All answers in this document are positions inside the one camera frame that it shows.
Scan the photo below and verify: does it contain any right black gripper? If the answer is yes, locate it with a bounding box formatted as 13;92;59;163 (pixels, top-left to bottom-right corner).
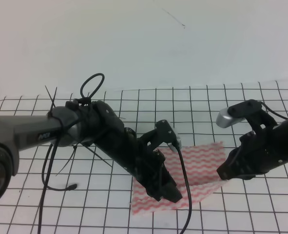
216;132;278;180

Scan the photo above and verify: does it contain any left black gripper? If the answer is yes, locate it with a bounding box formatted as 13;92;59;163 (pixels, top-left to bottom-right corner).
95;129;182;202

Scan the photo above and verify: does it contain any pink wavy striped towel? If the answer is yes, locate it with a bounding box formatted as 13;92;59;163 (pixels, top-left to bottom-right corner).
131;142;227;215

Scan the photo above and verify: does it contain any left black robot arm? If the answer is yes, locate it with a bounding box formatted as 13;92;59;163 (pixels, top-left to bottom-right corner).
0;100;182;203

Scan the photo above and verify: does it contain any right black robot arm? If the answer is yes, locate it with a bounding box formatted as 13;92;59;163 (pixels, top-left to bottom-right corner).
216;119;288;180

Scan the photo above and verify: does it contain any white black grid tablecloth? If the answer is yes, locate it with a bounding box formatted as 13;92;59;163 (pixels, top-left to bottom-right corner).
0;80;288;234

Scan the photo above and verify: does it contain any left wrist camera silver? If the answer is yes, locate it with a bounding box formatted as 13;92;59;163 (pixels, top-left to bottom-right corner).
141;119;183;154

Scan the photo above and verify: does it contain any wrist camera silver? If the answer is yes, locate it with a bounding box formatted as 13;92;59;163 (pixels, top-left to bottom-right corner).
216;99;278;135
141;119;183;154

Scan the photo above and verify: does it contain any left black camera cable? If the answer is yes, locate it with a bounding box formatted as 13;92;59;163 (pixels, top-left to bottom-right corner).
168;143;193;234

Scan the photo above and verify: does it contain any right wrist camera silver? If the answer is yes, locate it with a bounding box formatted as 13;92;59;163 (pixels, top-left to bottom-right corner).
216;99;278;135

